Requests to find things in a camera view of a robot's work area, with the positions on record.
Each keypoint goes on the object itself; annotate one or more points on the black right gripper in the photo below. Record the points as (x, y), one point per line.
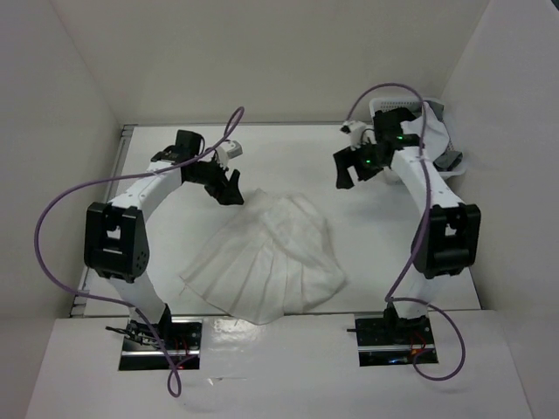
(345, 159)

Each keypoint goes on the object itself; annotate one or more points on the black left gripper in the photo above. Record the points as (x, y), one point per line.
(225, 191)

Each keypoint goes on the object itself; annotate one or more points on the white pleated skirt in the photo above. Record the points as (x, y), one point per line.
(273, 258)

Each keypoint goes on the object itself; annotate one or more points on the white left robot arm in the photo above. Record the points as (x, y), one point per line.
(116, 240)

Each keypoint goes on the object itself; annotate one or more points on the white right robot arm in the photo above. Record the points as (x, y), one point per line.
(445, 242)

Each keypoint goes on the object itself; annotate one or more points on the black garment in basket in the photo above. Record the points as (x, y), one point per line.
(390, 121)

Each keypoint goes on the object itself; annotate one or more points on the white plastic basket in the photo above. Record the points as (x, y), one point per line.
(412, 103)

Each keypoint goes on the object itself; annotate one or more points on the white garment in basket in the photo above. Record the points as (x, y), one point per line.
(436, 137)

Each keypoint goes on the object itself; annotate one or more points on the grey garment in basket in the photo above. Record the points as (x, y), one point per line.
(451, 159)

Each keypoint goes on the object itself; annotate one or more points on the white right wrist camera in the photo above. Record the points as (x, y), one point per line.
(357, 132)

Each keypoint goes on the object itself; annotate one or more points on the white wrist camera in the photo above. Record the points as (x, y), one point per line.
(227, 151)
(357, 132)

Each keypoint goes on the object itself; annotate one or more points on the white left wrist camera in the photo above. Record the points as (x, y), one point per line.
(227, 151)

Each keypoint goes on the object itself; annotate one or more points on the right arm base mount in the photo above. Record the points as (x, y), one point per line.
(381, 344)

